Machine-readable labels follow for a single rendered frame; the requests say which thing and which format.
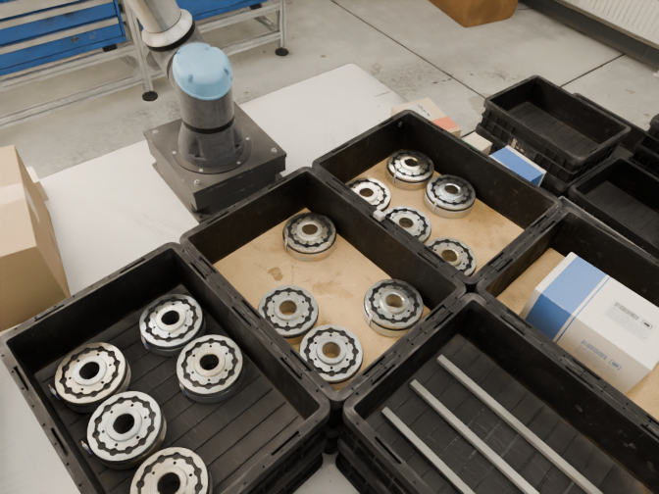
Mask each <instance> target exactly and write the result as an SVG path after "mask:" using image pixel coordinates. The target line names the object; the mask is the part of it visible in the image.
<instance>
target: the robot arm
mask: <svg viewBox="0 0 659 494"><path fill-rule="evenodd" d="M127 2H128V4H129V5H130V7H131V8H132V10H133V12H134V13H135V15H136V16H137V18H138V19H139V21H140V23H141V24H142V26H143V31H142V39H143V41H144V42H145V44H146V45H147V47H148V49H149V50H150V52H151V53H152V55H153V57H154V59H155V60H156V62H157V63H158V64H159V65H160V67H161V69H162V70H163V72H164V74H165V75H166V77H167V79H168V80H169V82H170V84H171V85H172V87H173V89H174V90H175V92H176V94H177V98H178V102H179V108H180V114H181V120H182V123H181V128H180V132H179V136H178V141H177V144H178V150H179V153H180V154H181V156H182V157H183V158H184V159H185V160H186V161H187V162H188V163H190V164H192V165H195V166H198V167H203V168H216V167H221V166H225V165H228V164H230V163H232V162H233V161H235V160H236V159H237V158H238V157H239V156H240V155H241V154H242V152H243V149H244V142H243V136H242V133H241V131H240V129H239V127H238V125H237V123H236V120H235V118H234V107H233V93H232V70H231V67H230V62H229V59H228V57H227V55H226V54H225V53H224V52H223V51H222V50H221V49H219V48H217V47H211V45H210V44H207V43H206V42H205V40H204V38H203V36H202V35H201V33H200V31H199V29H198V27H197V25H196V23H195V21H194V19H193V18H192V17H191V15H190V14H189V12H187V11H186V10H184V9H180V8H179V7H178V5H177V2H176V0H127Z"/></svg>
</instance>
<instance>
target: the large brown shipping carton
mask: <svg viewBox="0 0 659 494"><path fill-rule="evenodd" d="M69 297H71V293H70V289H69V286H68V282H67V278H66V275H65V271H64V267H63V263H62V259H61V255H60V251H59V247H58V244H57V240H56V236H55V232H54V228H53V224H52V221H51V217H50V214H49V211H48V210H47V208H46V206H45V204H44V202H43V200H42V198H41V196H40V194H39V192H38V190H37V188H36V186H35V185H34V183H33V181H32V179H31V177H30V175H29V173H28V171H27V169H26V167H25V164H24V162H23V161H22V159H21V157H20V155H19V153H18V151H17V149H16V147H15V145H12V146H8V147H4V148H0V332H1V331H4V330H6V329H9V328H11V327H14V326H16V325H19V324H21V323H23V322H25V321H28V320H29V319H31V318H33V317H35V316H37V315H38V314H40V313H42V312H44V311H46V310H47V309H49V308H51V307H53V306H54V305H56V304H58V303H60V302H62V301H63V300H65V299H67V298H69Z"/></svg>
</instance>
